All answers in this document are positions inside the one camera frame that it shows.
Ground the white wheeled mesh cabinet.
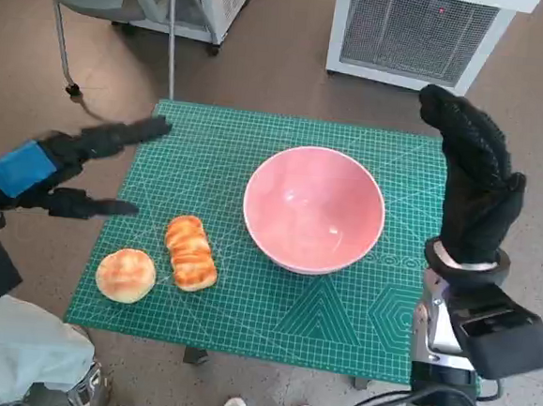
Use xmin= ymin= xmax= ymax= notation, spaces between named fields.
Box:
xmin=109 ymin=0 xmax=263 ymax=61

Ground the large white mesh cabinet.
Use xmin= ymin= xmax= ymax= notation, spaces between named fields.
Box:
xmin=324 ymin=0 xmax=541 ymax=103

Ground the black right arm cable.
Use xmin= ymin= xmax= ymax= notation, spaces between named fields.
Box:
xmin=328 ymin=365 xmax=506 ymax=406

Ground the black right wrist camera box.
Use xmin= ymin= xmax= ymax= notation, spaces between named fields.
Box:
xmin=444 ymin=280 xmax=543 ymax=384

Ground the thin silver metal pole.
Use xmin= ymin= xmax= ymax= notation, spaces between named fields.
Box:
xmin=159 ymin=0 xmax=183 ymax=101

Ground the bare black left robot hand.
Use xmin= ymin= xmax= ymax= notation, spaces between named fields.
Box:
xmin=0 ymin=101 xmax=173 ymax=228

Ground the long striped toy bread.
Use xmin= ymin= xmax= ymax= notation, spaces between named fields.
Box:
xmin=159 ymin=213 xmax=223 ymax=294

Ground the green cutting mat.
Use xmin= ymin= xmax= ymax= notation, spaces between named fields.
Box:
xmin=60 ymin=92 xmax=503 ymax=391

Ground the round toy bread bun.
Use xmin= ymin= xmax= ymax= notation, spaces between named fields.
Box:
xmin=93 ymin=245 xmax=159 ymax=307

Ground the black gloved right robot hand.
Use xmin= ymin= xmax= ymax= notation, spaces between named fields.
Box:
xmin=405 ymin=83 xmax=535 ymax=269

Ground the pink bowl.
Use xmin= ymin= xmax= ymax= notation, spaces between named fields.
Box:
xmin=237 ymin=140 xmax=391 ymax=282

